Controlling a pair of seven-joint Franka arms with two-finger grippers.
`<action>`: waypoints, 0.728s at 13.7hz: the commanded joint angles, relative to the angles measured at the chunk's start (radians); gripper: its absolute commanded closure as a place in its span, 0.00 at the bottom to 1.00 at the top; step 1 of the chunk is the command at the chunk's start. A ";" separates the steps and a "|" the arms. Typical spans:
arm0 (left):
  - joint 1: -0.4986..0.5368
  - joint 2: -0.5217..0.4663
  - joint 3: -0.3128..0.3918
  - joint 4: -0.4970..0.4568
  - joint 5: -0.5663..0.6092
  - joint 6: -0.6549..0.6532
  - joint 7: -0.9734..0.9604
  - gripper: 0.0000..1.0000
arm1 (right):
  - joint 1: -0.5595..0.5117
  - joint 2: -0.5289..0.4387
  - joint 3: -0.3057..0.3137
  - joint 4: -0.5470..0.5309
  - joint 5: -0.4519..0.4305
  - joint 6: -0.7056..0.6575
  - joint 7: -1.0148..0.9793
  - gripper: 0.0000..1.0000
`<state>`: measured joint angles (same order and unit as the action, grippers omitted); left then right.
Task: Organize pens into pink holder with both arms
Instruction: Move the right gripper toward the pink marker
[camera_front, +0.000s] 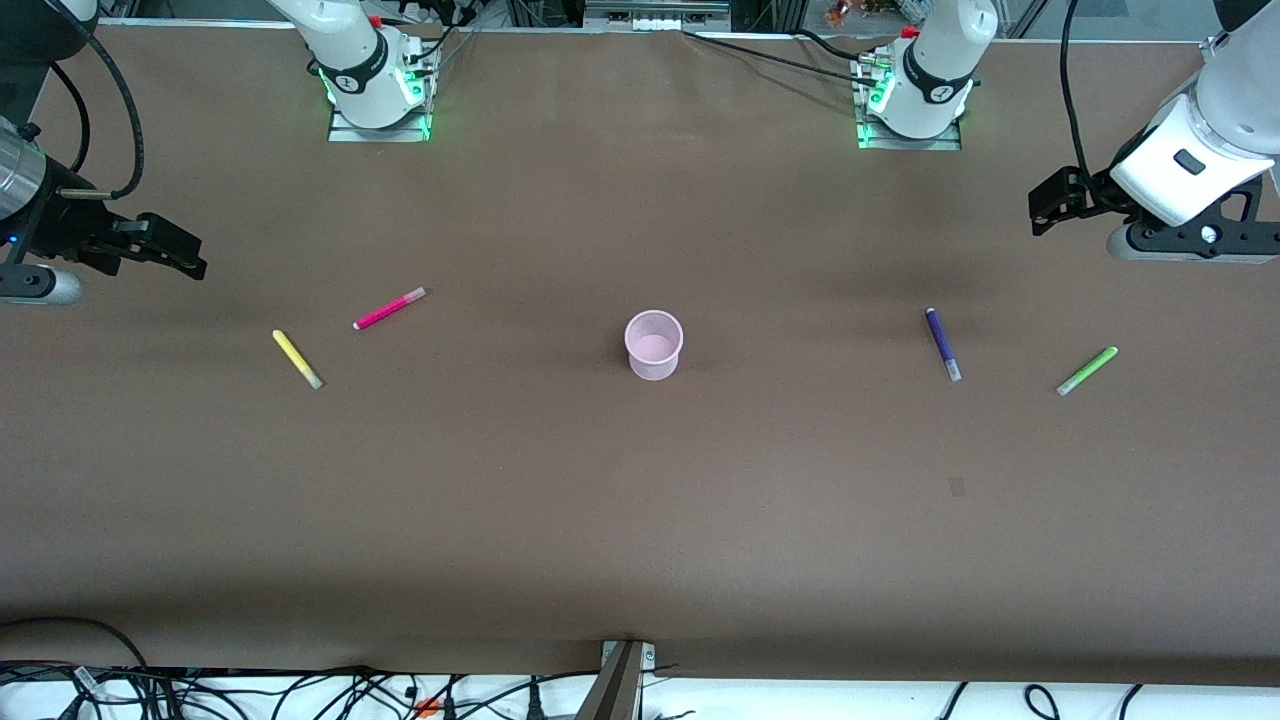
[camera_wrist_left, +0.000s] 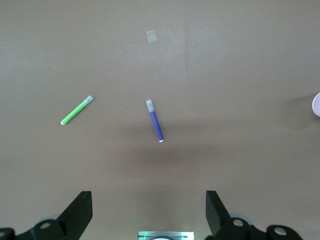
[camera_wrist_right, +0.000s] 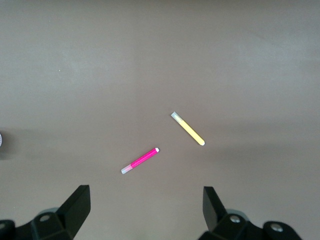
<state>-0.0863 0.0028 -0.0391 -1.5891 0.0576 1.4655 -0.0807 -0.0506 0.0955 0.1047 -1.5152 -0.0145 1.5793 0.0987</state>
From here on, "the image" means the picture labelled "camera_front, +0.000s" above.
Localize purple marker pen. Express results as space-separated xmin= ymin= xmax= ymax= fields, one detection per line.
xmin=925 ymin=307 xmax=963 ymax=383

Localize pink marker pen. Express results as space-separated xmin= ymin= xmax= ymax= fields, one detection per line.
xmin=352 ymin=286 xmax=427 ymax=331

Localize green marker pen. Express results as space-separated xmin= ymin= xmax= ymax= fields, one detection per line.
xmin=1056 ymin=346 xmax=1119 ymax=397

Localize yellow marker pen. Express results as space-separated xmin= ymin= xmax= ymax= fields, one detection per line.
xmin=271 ymin=329 xmax=325 ymax=391

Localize pink plastic cup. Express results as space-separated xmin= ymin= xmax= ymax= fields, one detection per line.
xmin=624 ymin=309 xmax=685 ymax=382

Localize grey power strip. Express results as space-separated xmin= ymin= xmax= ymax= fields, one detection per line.
xmin=584 ymin=0 xmax=733 ymax=32

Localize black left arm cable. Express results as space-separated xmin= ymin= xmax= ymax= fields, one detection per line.
xmin=1059 ymin=0 xmax=1103 ymax=183

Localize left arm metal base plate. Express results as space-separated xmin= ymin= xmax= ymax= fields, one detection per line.
xmin=856 ymin=112 xmax=964 ymax=152

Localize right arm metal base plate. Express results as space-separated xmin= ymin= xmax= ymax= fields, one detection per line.
xmin=327 ymin=98 xmax=434 ymax=143

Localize short black table cable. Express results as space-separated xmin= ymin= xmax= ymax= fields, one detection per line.
xmin=790 ymin=28 xmax=873 ymax=59

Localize long black table cable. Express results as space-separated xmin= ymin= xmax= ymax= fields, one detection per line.
xmin=682 ymin=29 xmax=881 ymax=87

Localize black looped floor cable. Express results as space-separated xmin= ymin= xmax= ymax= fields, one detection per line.
xmin=0 ymin=616 xmax=153 ymax=673

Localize tangled black floor cables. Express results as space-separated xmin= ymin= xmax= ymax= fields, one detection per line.
xmin=0 ymin=662 xmax=601 ymax=720

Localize metal table edge bracket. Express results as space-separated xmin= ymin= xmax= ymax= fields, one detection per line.
xmin=575 ymin=640 xmax=658 ymax=720

